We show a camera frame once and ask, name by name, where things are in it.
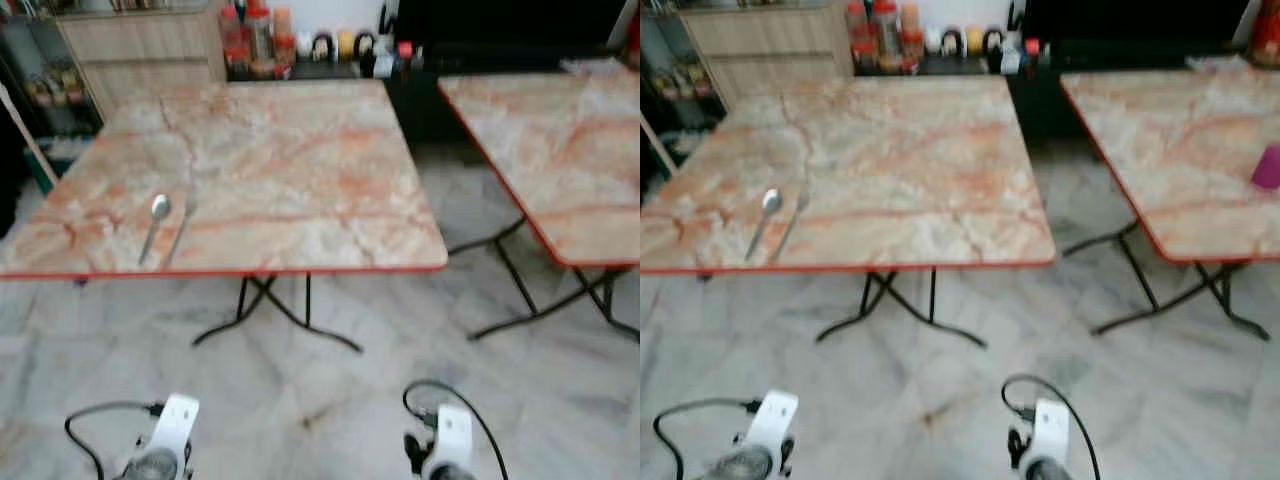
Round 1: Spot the black folding table frame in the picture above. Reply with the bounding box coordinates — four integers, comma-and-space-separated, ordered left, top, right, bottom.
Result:
447, 215, 641, 343
815, 268, 988, 349
1062, 220, 1271, 341
192, 272, 363, 354

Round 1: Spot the silver metal spoon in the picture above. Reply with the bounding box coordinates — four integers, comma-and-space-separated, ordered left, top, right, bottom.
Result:
744, 188, 784, 261
138, 194, 173, 266

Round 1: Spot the black television screen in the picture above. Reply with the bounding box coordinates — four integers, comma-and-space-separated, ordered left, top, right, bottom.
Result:
1020, 0, 1251, 46
395, 0, 629, 47

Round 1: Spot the tall red-capped bottle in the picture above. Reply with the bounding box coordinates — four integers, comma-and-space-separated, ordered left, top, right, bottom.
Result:
872, 0, 899, 75
247, 0, 273, 79

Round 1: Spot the white paper packet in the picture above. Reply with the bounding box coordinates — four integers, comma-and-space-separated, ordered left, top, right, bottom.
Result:
563, 58, 628, 78
1188, 55, 1253, 78

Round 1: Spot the dark shelf with jars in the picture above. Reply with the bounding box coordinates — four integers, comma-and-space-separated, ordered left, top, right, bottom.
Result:
640, 10, 736, 131
0, 15, 101, 136

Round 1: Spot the pale wooden stick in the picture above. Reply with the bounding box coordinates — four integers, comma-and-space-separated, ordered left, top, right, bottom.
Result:
640, 113, 675, 178
0, 83, 58, 188

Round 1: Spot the light wooden drawer cabinet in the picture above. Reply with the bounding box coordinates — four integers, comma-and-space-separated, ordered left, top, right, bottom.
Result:
680, 5, 856, 106
57, 5, 229, 111

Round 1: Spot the purple plastic cup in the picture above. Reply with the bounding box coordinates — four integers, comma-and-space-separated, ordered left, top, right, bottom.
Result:
1250, 143, 1280, 191

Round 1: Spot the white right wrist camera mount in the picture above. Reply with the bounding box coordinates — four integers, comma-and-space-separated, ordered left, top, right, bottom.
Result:
1030, 398, 1071, 466
433, 404, 474, 469

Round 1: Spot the silver metal fork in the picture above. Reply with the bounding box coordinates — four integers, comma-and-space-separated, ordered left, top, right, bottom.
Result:
772, 190, 813, 263
163, 196, 197, 268

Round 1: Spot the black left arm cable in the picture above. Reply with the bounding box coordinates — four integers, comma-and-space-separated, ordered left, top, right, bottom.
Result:
653, 397, 767, 480
65, 400, 167, 480

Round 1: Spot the green plastic basket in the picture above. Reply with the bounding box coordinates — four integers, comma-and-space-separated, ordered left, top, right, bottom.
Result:
25, 135, 106, 193
655, 130, 703, 173

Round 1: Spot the red-lidded plastic jar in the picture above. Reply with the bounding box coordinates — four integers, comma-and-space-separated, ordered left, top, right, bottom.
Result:
218, 5, 247, 79
845, 3, 872, 75
899, 3, 925, 69
273, 6, 297, 73

